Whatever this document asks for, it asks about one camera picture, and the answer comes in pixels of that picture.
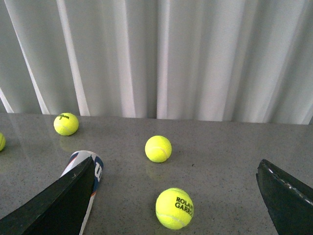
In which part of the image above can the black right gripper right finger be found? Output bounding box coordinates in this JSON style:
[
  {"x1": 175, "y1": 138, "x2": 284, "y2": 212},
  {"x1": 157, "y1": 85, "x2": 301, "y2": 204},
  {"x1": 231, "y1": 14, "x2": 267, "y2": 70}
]
[{"x1": 256, "y1": 159, "x2": 313, "y2": 235}]

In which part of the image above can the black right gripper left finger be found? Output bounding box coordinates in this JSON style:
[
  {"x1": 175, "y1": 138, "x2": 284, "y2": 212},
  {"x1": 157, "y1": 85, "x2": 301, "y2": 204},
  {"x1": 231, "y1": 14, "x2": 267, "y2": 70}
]
[{"x1": 0, "y1": 157, "x2": 95, "y2": 235}]

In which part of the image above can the clear Wilson tennis ball can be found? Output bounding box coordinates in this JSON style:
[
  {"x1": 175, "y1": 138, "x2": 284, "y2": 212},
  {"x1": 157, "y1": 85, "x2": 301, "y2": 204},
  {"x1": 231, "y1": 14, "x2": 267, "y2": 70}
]
[{"x1": 61, "y1": 150, "x2": 104, "y2": 235}]

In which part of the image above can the Wilson tennis ball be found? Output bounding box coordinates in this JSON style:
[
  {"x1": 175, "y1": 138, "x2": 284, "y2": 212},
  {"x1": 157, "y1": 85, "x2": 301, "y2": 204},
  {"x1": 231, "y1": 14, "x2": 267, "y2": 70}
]
[{"x1": 53, "y1": 113, "x2": 79, "y2": 136}]

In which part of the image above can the Head Team tennis ball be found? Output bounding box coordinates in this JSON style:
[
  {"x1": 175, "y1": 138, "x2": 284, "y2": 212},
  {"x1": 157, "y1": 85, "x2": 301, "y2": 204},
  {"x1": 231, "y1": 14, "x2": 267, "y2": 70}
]
[{"x1": 0, "y1": 133, "x2": 6, "y2": 151}]

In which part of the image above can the Roland Garros tennis ball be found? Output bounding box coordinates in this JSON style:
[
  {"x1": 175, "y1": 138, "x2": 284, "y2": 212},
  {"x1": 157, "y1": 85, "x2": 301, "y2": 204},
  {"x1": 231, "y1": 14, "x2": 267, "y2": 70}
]
[{"x1": 156, "y1": 188, "x2": 194, "y2": 230}]

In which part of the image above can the plain yellow tennis ball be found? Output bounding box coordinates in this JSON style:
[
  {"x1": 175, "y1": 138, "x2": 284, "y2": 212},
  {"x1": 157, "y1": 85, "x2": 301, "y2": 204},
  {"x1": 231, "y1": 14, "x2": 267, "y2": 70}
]
[{"x1": 145, "y1": 136, "x2": 172, "y2": 163}]

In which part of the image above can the white pleated curtain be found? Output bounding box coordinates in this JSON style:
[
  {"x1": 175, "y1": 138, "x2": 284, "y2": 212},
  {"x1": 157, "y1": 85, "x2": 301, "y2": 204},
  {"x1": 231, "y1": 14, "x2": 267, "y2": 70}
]
[{"x1": 0, "y1": 0, "x2": 313, "y2": 124}]

